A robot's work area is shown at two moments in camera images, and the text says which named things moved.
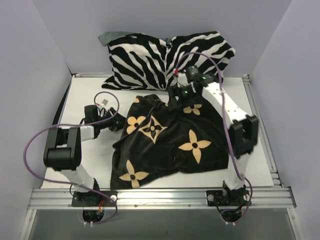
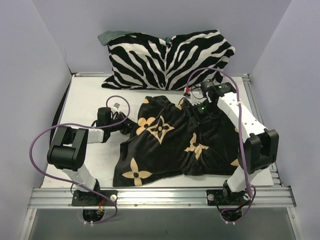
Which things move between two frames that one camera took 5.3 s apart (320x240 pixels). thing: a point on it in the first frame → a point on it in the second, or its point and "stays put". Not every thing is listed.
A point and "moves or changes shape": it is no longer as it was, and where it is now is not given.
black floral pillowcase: x=152 y=141 moves or changes shape
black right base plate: x=228 y=197 stays put
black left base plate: x=93 y=199 stays put
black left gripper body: x=116 y=121 → x=127 y=125
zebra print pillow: x=148 y=62 stays put
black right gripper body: x=172 y=93 → x=188 y=113
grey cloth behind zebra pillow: x=106 y=38 stays put
